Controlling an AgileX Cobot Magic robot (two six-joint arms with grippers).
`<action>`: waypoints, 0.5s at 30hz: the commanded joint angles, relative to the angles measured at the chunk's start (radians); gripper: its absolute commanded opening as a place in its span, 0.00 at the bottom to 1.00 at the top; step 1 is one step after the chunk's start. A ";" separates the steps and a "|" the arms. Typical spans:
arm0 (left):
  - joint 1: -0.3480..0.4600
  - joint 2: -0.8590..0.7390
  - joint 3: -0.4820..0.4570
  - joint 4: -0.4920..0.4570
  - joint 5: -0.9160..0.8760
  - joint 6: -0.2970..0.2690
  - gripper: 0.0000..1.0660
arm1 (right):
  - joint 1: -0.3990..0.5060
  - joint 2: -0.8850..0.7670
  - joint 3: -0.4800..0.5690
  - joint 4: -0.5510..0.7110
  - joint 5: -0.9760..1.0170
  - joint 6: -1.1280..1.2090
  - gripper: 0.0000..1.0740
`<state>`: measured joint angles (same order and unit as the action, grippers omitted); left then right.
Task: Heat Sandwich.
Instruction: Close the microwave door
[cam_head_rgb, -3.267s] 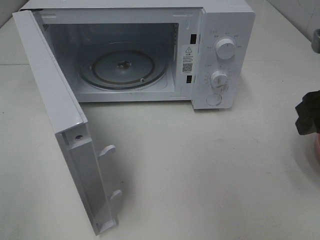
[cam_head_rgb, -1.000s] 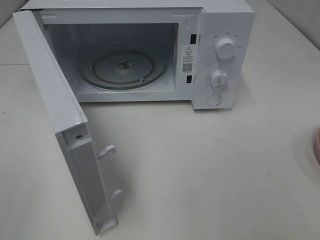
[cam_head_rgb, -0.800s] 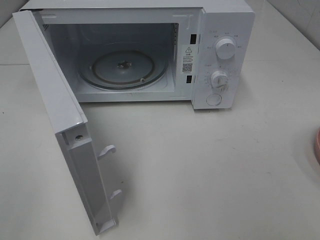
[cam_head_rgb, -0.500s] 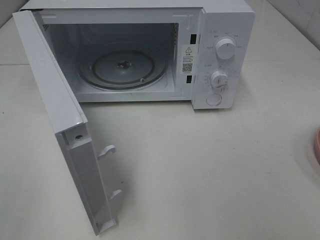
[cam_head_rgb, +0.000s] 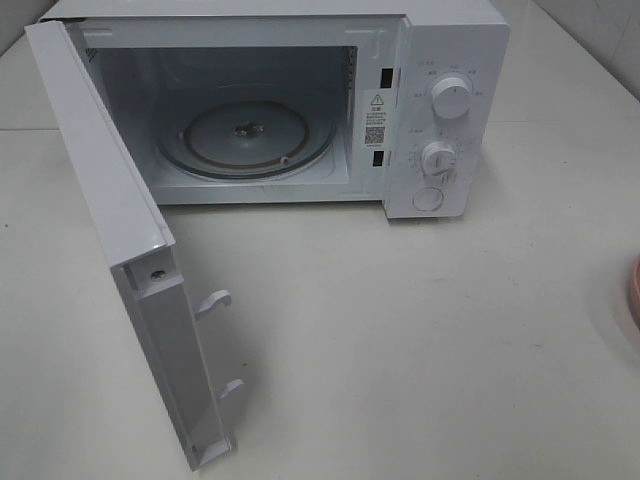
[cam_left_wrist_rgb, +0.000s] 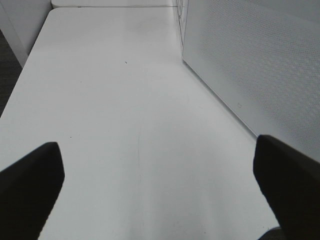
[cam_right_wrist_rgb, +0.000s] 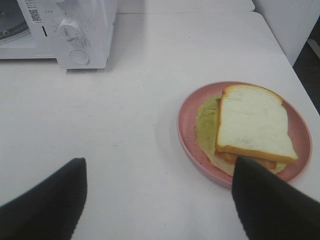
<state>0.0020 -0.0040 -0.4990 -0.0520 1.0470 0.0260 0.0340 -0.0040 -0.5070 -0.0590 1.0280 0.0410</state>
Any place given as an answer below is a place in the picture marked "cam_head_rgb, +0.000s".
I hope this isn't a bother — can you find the round white door button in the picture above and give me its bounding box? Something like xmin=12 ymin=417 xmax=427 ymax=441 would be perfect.
xmin=412 ymin=187 xmax=444 ymax=212

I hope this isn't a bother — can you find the white timer knob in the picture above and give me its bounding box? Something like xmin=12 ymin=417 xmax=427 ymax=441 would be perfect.
xmin=420 ymin=141 xmax=457 ymax=176

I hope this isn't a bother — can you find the pink round plate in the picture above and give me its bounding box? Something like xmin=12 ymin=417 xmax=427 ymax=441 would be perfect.
xmin=628 ymin=257 xmax=640 ymax=328

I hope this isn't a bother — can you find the white warning label sticker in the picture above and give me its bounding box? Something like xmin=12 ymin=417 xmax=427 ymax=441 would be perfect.
xmin=362 ymin=89 xmax=390 ymax=148

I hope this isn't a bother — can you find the white microwave oven body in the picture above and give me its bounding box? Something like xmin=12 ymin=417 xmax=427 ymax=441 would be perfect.
xmin=35 ymin=1 xmax=510 ymax=219

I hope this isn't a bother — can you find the upper white power knob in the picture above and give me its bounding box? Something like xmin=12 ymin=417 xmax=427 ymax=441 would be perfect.
xmin=430 ymin=73 xmax=472 ymax=120

